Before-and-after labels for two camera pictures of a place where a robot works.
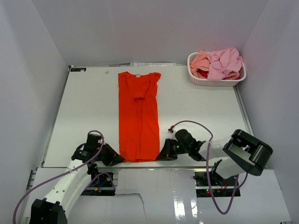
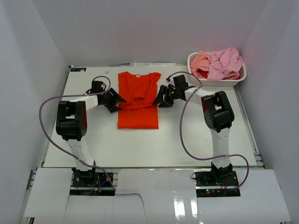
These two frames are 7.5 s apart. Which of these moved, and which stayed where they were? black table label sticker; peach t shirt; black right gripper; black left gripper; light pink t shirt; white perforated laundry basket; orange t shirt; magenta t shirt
Moved: black right gripper; black left gripper; orange t shirt
Stayed: peach t shirt; magenta t shirt; black table label sticker; white perforated laundry basket; light pink t shirt
